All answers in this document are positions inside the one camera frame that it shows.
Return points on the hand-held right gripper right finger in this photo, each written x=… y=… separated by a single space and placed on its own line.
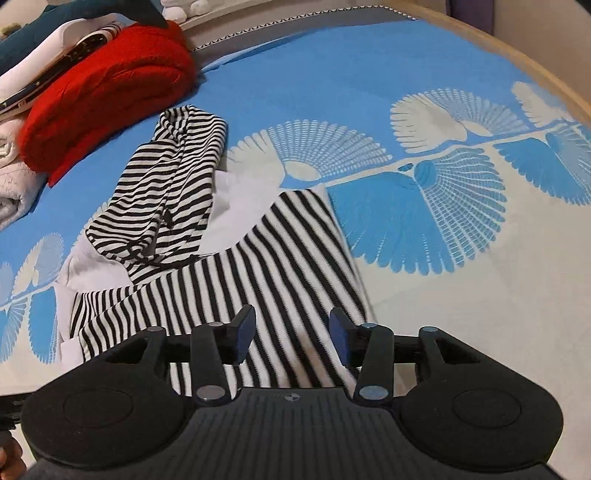
x=340 y=338

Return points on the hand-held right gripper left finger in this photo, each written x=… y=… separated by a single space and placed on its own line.
x=244 y=330

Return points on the black white striped shirt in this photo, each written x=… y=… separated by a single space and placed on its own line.
x=286 y=258

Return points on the blue white printed blanket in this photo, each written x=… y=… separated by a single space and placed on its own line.
x=369 y=92

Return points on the red knit sweater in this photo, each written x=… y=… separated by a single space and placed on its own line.
x=111 y=92

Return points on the off-white folded knit garment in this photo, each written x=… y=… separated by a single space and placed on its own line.
x=11 y=184

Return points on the grey mattress edge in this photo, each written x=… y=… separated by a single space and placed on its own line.
x=277 y=32

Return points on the white plush toy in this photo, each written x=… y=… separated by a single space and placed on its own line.
x=184 y=8

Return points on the purple object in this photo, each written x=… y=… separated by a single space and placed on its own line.
x=471 y=14

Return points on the dark teal cloth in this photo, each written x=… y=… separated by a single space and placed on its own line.
x=27 y=46

